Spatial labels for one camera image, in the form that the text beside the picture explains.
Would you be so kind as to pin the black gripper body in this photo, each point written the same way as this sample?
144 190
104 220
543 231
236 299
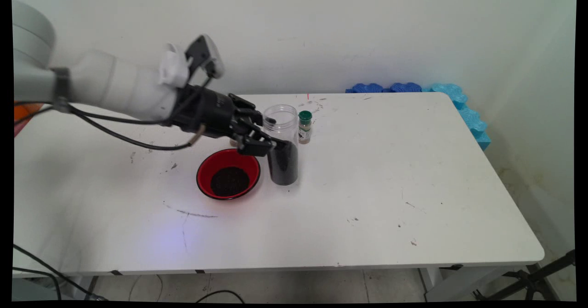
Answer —
206 113

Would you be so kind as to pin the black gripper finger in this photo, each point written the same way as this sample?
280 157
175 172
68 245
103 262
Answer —
257 146
250 111

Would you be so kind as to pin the clear plastic jar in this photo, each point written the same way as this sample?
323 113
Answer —
287 129

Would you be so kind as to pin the black seeds heap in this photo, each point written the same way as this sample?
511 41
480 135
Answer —
285 170
229 182

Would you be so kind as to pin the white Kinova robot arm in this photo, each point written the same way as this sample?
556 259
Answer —
115 83

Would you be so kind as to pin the red bowl with black rim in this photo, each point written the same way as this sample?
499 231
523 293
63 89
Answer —
206 165

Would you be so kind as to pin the orange foam block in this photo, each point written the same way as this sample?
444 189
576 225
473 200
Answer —
20 113

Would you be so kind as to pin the pink foam block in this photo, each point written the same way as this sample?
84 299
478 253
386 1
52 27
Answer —
18 128

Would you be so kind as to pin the light blue foam mat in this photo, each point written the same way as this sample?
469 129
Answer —
473 124

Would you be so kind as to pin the white table leg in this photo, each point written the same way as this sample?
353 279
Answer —
441 289

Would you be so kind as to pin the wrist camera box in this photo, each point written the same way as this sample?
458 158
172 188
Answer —
202 53

